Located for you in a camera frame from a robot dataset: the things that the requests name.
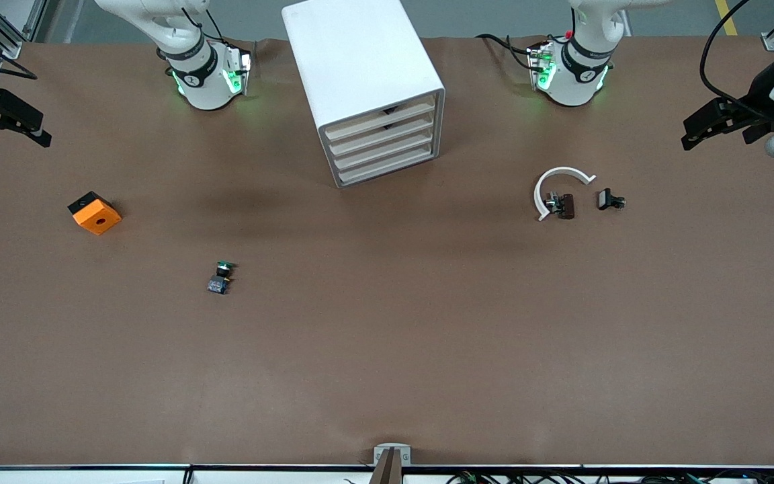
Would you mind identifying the green push button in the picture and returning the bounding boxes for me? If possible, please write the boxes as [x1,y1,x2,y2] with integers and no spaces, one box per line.
[207,261,237,295]

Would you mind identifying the dark brown switch component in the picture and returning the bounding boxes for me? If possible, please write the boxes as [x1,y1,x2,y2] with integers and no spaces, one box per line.
[545,192,576,220]

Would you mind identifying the white drawer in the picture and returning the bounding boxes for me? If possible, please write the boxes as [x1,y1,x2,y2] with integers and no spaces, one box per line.
[335,141,440,186]
[327,111,439,159]
[331,126,439,172]
[323,95,438,143]

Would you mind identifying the white drawer cabinet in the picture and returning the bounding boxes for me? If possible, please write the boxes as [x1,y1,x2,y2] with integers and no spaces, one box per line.
[282,0,446,189]

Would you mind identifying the brown post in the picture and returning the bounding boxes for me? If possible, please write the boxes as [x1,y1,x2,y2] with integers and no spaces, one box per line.
[370,449,404,484]

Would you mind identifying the grey metal bracket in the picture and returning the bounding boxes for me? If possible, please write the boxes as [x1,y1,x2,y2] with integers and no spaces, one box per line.
[374,444,412,466]

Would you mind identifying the black base cable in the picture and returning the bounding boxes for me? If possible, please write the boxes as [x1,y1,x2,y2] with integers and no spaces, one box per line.
[476,32,539,71]

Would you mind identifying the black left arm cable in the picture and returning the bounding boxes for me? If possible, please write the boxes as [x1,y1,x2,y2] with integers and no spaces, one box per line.
[699,0,774,115]

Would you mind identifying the orange and black button box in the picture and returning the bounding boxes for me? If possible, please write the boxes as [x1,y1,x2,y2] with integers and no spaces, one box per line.
[67,191,123,236]

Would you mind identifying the white curved plastic piece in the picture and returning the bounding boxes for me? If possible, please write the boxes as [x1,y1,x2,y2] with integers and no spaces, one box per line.
[533,166,597,223]

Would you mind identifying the brown table cover sheet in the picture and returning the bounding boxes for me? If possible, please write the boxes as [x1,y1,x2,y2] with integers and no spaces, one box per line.
[0,35,774,468]

